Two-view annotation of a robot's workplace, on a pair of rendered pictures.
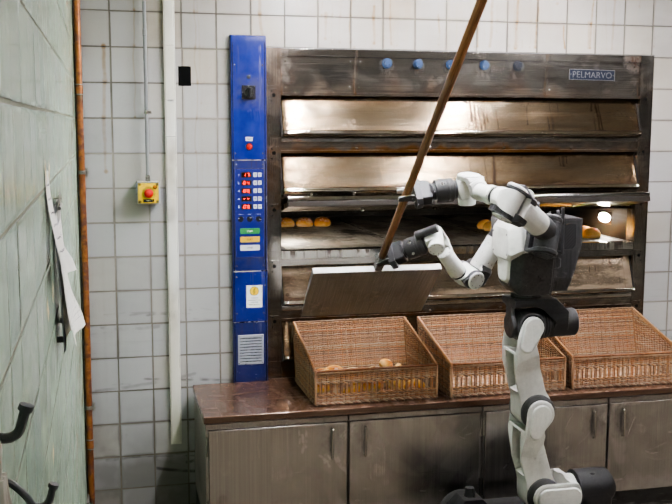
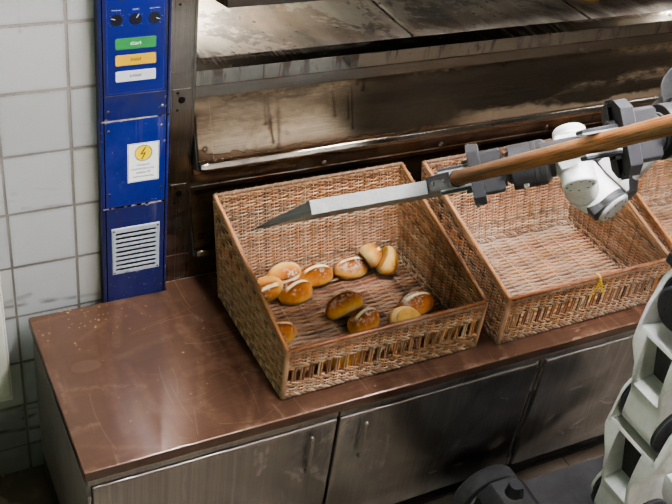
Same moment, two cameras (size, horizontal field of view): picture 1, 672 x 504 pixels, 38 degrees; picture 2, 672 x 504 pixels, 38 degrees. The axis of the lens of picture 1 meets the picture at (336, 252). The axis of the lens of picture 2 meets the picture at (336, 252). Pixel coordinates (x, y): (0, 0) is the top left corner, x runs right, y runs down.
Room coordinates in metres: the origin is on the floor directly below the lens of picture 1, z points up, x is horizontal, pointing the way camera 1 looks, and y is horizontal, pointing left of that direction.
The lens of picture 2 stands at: (2.44, 0.52, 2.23)
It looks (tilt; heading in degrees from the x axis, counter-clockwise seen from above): 37 degrees down; 342
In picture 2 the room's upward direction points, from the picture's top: 9 degrees clockwise
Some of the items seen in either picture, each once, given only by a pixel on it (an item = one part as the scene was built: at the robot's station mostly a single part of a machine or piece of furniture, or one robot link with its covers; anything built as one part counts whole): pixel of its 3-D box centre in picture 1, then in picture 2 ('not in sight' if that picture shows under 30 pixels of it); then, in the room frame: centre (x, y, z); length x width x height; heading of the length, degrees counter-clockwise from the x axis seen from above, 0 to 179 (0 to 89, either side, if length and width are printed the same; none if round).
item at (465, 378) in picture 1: (488, 351); (540, 231); (4.42, -0.71, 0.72); 0.56 x 0.49 x 0.28; 104
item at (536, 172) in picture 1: (466, 171); not in sight; (4.68, -0.62, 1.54); 1.79 x 0.11 x 0.19; 103
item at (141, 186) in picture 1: (148, 192); not in sight; (4.29, 0.83, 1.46); 0.10 x 0.07 x 0.10; 103
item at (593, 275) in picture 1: (464, 278); (503, 89); (4.68, -0.62, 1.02); 1.79 x 0.11 x 0.19; 103
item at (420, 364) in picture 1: (362, 358); (346, 271); (4.29, -0.12, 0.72); 0.56 x 0.49 x 0.28; 104
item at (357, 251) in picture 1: (462, 249); (510, 38); (4.70, -0.62, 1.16); 1.80 x 0.06 x 0.04; 103
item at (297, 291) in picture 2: not in sight; (296, 290); (4.34, -0.01, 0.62); 0.10 x 0.07 x 0.05; 116
